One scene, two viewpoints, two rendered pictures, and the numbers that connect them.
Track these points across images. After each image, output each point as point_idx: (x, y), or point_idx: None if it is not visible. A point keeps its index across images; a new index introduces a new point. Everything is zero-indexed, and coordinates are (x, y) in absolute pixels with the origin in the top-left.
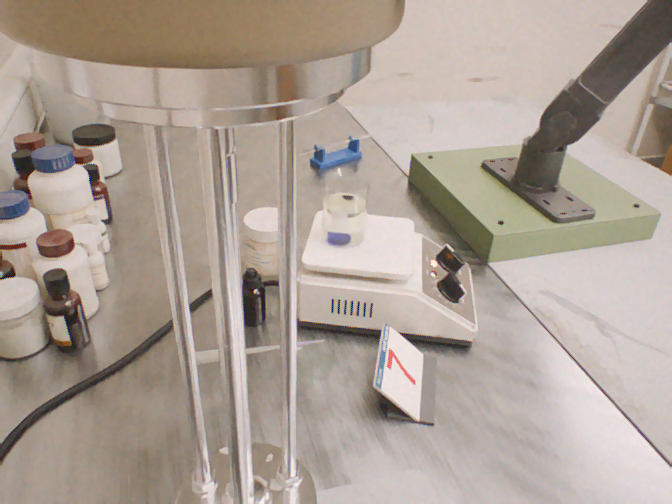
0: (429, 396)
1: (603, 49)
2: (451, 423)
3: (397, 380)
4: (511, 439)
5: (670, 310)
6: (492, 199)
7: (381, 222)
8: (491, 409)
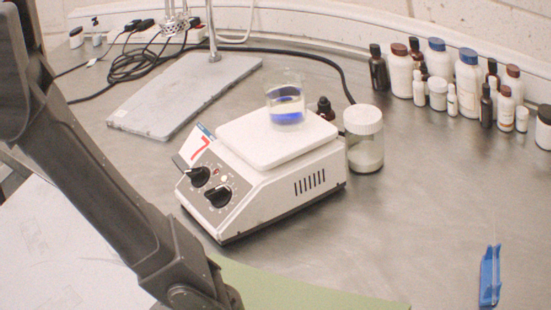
0: (181, 163)
1: (128, 184)
2: (165, 163)
3: (195, 141)
4: (137, 174)
5: (87, 294)
6: (253, 298)
7: (280, 148)
8: (150, 179)
